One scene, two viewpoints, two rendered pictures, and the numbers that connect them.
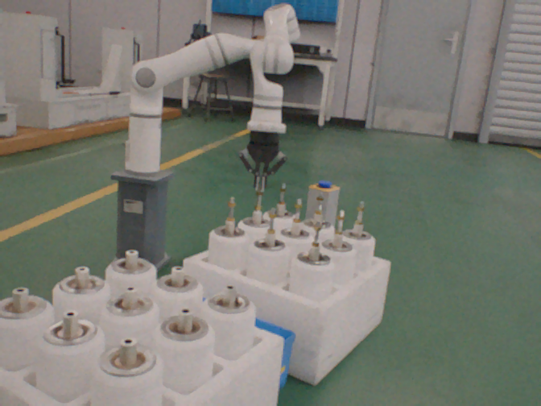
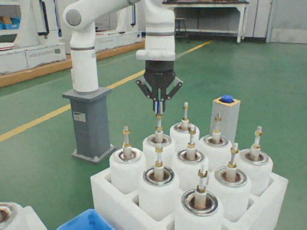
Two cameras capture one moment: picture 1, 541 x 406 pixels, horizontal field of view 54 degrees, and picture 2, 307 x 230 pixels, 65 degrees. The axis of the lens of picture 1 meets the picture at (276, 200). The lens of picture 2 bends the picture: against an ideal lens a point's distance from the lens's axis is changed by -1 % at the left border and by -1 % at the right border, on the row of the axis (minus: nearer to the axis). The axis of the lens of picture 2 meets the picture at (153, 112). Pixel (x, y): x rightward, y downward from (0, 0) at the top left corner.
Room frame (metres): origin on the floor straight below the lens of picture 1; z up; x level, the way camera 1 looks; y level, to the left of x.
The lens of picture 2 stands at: (0.72, -0.11, 0.61)
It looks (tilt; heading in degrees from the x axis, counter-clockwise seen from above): 23 degrees down; 15
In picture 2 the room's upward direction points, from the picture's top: straight up
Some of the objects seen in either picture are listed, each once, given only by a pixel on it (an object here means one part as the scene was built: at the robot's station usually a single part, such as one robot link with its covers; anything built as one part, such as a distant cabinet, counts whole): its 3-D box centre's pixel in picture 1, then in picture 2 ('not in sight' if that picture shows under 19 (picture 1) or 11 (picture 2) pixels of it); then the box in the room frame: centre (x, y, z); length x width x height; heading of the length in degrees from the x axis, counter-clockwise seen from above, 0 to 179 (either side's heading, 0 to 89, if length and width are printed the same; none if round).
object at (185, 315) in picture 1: (184, 321); not in sight; (0.74, 0.12, 0.26); 0.02 x 0.02 x 0.03
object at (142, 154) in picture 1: (144, 144); (84, 70); (1.56, 0.41, 0.39); 0.09 x 0.09 x 0.17; 80
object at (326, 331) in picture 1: (288, 292); (187, 203); (1.27, -0.06, 0.09); 0.39 x 0.39 x 0.18; 59
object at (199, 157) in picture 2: (295, 234); (190, 156); (1.27, -0.06, 0.25); 0.08 x 0.08 x 0.01
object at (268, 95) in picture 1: (266, 75); (156, 0); (1.33, 0.06, 0.63); 0.09 x 0.07 x 0.15; 89
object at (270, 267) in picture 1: (266, 280); (158, 205); (1.16, 0.01, 0.16); 0.10 x 0.10 x 0.18
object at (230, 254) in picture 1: (226, 267); (129, 182); (1.23, 0.11, 0.16); 0.10 x 0.10 x 0.18
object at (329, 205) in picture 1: (318, 236); (221, 140); (1.55, -0.14, 0.16); 0.07 x 0.07 x 0.31; 59
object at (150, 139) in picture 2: (256, 222); (159, 140); (1.33, 0.05, 0.25); 0.08 x 0.08 x 0.01
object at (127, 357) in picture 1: (128, 352); not in sight; (0.64, 0.18, 0.26); 0.02 x 0.02 x 0.03
